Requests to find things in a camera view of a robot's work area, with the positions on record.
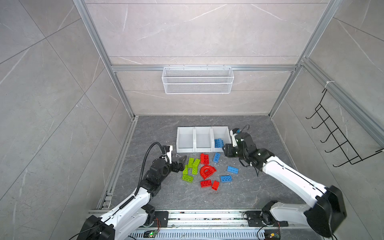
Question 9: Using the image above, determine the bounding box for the blue lego brick bottom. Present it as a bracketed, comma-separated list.
[220, 175, 233, 183]

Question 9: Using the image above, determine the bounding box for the black wire hook rack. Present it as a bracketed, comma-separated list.
[306, 89, 384, 168]

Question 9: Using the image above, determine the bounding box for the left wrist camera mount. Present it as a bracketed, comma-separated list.
[162, 145, 173, 164]

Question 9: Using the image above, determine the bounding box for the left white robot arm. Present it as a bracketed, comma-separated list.
[77, 156, 187, 240]

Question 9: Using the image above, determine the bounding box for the green lego brick bottom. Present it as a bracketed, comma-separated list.
[182, 175, 194, 183]

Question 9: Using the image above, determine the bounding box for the blue lego brick top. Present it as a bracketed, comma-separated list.
[213, 153, 221, 164]

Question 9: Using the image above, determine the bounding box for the white right storage bin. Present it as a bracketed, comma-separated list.
[211, 126, 232, 153]

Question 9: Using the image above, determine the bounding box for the green lego brick upper right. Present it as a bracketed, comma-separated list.
[192, 159, 201, 175]

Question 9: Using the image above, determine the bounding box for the red arch lego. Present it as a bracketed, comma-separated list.
[200, 165, 217, 180]

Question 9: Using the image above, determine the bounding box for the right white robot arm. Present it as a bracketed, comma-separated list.
[222, 129, 347, 238]

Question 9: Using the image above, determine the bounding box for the metal base rail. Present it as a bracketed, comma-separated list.
[85, 209, 323, 240]

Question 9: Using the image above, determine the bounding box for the white wire mesh basket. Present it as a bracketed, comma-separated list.
[162, 67, 235, 94]

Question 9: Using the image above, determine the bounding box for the white storage bin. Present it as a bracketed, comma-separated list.
[211, 126, 232, 153]
[176, 127, 195, 154]
[194, 127, 213, 153]

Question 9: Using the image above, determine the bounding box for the green lego brick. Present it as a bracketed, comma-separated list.
[188, 158, 195, 168]
[183, 165, 189, 175]
[182, 175, 194, 183]
[192, 159, 201, 175]

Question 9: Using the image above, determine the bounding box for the blue lego brick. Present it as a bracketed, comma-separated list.
[220, 175, 233, 183]
[227, 166, 239, 174]
[218, 139, 224, 148]
[213, 153, 221, 164]

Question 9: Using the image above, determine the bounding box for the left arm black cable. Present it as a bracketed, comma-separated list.
[134, 141, 164, 196]

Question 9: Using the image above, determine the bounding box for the white left storage bin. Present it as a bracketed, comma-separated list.
[176, 127, 195, 154]

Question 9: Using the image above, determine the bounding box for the green lego brick upper left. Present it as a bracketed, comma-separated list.
[188, 158, 195, 168]

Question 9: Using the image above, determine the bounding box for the white middle storage bin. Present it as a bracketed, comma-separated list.
[194, 127, 213, 153]

